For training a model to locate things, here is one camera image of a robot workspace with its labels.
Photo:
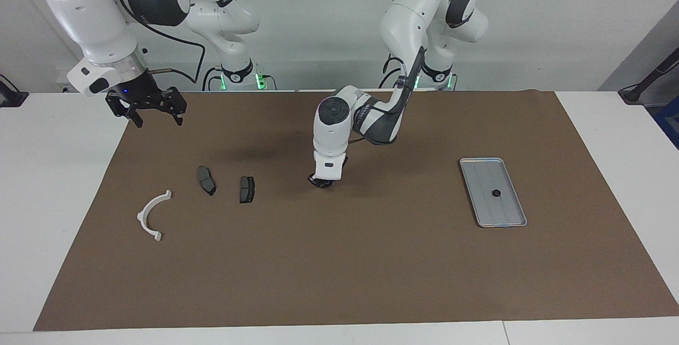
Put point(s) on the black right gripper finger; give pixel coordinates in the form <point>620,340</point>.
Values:
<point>177,116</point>
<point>136,115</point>

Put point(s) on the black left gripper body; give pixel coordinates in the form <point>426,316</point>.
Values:
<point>343,165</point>

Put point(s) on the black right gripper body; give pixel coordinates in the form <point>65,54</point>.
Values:
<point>144,94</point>

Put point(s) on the large black bearing gear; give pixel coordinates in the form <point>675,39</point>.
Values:
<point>320,184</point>

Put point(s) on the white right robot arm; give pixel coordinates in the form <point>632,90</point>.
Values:
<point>85,21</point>

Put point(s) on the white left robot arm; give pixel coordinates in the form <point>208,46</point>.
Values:
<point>331,132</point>

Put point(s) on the silver metal tray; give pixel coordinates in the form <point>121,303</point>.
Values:
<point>504,212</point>

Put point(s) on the rectangular dark brake pad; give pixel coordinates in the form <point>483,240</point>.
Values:
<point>246,190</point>

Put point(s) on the elongated grey brake pad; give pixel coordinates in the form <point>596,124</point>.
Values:
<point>206,179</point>

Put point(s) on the brown table mat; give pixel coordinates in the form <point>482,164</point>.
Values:
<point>339,260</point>

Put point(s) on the white power box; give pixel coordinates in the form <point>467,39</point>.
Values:
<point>61,82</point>

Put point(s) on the black table clamp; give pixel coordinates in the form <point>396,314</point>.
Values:
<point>13,98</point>

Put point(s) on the blue object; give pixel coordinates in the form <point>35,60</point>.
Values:
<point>669,122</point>

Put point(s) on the white semicircular plastic bracket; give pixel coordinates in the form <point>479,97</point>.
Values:
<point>141,218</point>

